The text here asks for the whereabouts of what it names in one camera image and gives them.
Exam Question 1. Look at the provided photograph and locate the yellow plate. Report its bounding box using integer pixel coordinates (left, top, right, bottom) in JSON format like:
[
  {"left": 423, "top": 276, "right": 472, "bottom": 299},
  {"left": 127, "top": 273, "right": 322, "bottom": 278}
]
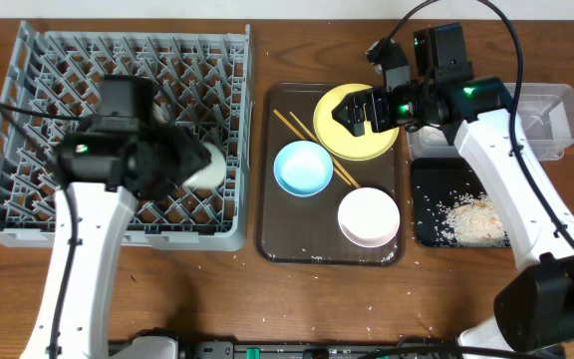
[{"left": 313, "top": 84, "right": 399, "bottom": 161}]

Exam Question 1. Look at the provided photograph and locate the white plate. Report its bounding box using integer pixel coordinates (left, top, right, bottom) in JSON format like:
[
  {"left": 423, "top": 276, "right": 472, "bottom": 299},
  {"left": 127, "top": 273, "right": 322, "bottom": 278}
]
[{"left": 337, "top": 187, "right": 401, "bottom": 248}]

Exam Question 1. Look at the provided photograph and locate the grey plastic dish rack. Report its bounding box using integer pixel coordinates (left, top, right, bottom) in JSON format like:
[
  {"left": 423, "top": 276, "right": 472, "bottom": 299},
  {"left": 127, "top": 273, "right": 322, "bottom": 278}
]
[{"left": 0, "top": 23, "right": 254, "bottom": 251}]

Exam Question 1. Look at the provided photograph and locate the right wooden chopstick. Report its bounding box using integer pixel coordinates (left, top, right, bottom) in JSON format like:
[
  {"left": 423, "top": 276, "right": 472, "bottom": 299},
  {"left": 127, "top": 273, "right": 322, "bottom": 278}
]
[{"left": 290, "top": 112, "right": 361, "bottom": 188}]

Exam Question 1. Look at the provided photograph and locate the black waste tray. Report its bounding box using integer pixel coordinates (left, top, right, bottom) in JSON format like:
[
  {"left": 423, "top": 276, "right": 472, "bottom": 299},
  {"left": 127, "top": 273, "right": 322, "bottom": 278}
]
[{"left": 411, "top": 158, "right": 487, "bottom": 230}]

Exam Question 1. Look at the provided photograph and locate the dark brown serving tray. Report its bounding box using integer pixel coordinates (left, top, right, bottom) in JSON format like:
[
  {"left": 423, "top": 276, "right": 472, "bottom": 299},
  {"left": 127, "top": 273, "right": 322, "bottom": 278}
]
[{"left": 255, "top": 83, "right": 406, "bottom": 266}]

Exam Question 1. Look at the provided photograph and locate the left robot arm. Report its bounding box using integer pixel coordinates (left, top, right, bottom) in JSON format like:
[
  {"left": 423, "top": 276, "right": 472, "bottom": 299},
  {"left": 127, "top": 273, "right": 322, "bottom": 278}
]
[{"left": 22, "top": 75, "right": 226, "bottom": 358}]

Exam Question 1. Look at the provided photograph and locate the small white cup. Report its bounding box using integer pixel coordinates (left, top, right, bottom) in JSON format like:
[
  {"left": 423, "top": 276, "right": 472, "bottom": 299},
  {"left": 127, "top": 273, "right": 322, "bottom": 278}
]
[{"left": 182, "top": 143, "right": 227, "bottom": 189}]

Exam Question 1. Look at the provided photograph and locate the clear plastic bin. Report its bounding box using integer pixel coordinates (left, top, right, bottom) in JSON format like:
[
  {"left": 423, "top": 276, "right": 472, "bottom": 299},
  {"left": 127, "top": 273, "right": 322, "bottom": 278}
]
[{"left": 407, "top": 83, "right": 574, "bottom": 162}]

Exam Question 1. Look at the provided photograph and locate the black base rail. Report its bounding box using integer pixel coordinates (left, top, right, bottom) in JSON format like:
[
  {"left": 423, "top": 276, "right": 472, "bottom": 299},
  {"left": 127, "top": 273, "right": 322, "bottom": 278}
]
[{"left": 110, "top": 328, "right": 567, "bottom": 359}]

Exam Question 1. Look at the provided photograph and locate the wooden chopstick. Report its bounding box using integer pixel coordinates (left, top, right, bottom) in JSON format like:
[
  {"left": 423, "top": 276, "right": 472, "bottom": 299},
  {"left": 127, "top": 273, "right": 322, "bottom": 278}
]
[
  {"left": 273, "top": 110, "right": 353, "bottom": 185},
  {"left": 290, "top": 112, "right": 361, "bottom": 188}
]

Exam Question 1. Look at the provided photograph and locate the left wooden chopstick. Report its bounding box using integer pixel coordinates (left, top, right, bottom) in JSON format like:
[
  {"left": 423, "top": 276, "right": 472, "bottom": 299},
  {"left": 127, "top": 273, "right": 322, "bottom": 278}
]
[{"left": 273, "top": 110, "right": 353, "bottom": 185}]

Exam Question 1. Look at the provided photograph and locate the light blue bowl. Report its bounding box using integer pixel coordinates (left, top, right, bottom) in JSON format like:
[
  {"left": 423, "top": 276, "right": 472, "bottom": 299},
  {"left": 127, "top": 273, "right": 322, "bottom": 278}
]
[{"left": 273, "top": 141, "right": 334, "bottom": 197}]

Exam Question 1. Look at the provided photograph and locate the pile of rice waste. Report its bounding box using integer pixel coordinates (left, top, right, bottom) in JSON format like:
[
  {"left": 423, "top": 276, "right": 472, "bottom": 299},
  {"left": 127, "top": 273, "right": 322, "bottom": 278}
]
[{"left": 416, "top": 191, "right": 510, "bottom": 248}]

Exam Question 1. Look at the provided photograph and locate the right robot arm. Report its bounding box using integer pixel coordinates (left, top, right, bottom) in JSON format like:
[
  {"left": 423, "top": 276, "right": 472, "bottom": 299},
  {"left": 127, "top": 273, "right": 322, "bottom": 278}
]
[{"left": 332, "top": 23, "right": 574, "bottom": 358}]

